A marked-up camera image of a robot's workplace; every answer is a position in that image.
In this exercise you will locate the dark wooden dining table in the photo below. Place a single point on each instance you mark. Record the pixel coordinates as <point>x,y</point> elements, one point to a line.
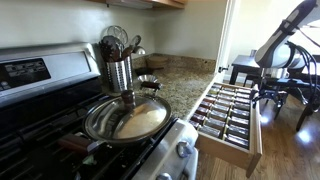
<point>246,69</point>

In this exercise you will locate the perforated steel utensil holder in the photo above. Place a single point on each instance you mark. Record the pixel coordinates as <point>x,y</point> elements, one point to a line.
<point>120,75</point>

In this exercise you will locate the dark dining chair front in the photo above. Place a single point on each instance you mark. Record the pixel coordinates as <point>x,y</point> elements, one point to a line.
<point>309,101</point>

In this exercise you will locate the wire whisk utensil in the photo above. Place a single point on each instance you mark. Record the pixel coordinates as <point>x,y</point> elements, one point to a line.
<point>118,32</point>

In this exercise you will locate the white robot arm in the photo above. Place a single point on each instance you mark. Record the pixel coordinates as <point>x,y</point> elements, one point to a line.
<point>278,52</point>

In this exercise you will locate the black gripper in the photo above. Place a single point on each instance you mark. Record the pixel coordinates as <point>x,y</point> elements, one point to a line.
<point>275,89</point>

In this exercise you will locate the woven brown basket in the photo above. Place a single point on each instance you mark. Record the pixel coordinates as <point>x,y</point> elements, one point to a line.
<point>157,62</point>

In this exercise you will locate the upper wooden wall cabinet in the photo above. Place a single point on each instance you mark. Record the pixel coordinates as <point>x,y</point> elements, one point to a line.
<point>146,4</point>

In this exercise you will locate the black door lever handle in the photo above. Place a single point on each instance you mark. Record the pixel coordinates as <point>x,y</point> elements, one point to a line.
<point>221,69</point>

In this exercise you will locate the topmost light wood drawer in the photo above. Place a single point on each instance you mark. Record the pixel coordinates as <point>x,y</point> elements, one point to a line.
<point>227,118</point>

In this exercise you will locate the steel frying pan with lid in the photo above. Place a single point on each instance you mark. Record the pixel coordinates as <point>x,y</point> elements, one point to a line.
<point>121,121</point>

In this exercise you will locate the dark wooden spoon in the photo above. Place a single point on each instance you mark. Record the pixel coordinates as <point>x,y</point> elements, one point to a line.
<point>128,50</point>

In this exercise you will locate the stainless steel gas stove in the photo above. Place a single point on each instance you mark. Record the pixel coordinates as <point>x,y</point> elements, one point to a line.
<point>46,92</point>

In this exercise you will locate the white door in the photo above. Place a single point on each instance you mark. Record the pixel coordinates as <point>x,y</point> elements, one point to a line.
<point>231,12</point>

